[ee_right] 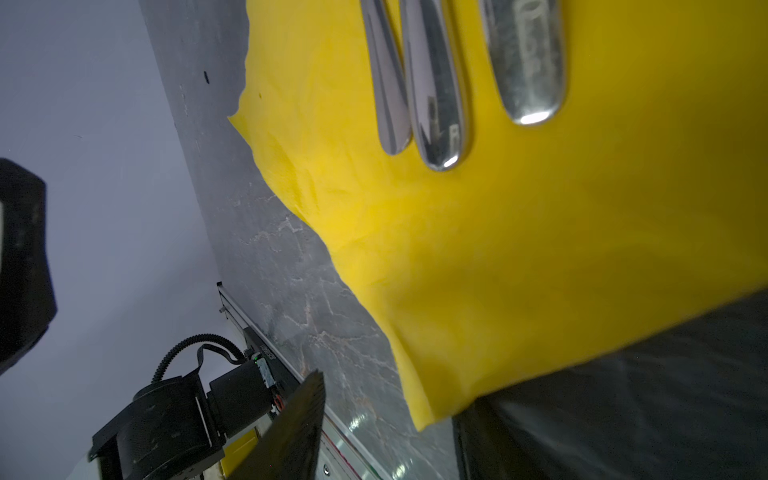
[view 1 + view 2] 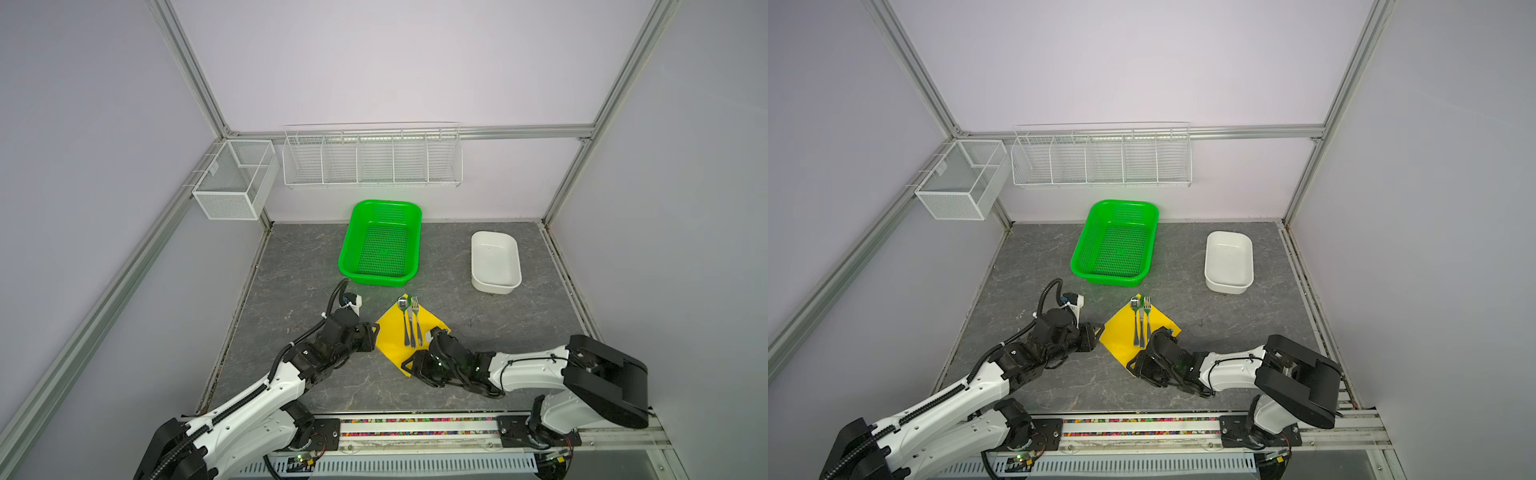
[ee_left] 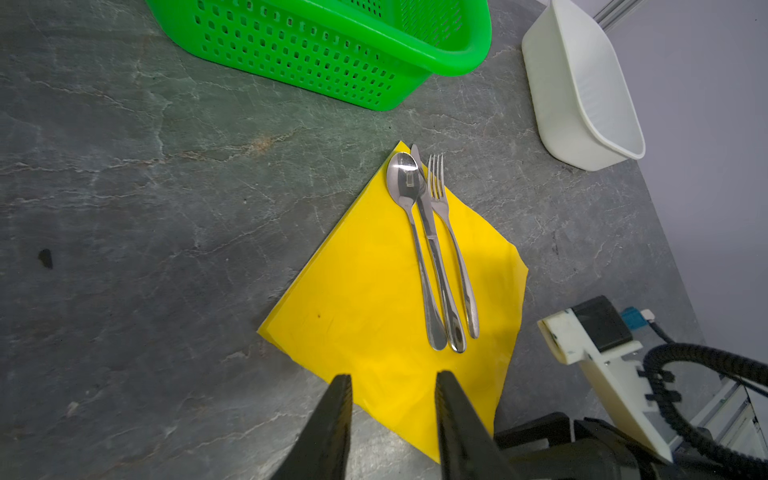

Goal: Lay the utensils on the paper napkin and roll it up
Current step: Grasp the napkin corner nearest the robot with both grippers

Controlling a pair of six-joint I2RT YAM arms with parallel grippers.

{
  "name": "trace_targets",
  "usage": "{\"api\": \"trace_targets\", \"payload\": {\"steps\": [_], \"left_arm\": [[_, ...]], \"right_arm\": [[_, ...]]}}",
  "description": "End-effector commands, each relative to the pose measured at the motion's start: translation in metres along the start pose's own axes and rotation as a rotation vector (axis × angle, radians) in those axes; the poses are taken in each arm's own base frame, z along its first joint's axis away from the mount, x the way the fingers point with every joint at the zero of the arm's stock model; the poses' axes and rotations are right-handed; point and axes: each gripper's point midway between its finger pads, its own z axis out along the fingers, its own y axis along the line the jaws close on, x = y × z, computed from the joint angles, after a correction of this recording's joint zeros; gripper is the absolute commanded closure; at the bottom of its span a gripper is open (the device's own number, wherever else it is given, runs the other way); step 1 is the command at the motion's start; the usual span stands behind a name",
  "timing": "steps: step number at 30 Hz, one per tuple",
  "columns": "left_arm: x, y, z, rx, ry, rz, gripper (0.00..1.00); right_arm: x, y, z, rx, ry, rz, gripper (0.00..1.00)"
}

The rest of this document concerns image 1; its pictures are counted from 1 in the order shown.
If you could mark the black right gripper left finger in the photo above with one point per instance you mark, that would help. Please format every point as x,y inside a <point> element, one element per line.
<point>289,450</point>

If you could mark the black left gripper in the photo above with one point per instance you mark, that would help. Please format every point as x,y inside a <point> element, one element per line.
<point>28,303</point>

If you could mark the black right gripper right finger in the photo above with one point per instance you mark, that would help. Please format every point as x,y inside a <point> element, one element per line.
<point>688,403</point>

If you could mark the yellow paper napkin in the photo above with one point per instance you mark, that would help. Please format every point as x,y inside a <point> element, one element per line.
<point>641,204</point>

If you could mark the silver spoon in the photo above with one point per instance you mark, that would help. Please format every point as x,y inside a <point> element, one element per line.
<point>390,96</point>

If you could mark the silver knife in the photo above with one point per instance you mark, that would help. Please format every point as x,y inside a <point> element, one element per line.
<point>434,91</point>

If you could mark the silver fork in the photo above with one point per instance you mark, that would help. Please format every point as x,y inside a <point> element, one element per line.
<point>526,47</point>

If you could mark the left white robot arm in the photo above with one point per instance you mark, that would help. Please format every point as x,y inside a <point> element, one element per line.
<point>174,428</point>

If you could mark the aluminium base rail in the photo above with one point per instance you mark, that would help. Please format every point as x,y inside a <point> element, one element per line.
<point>340,455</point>

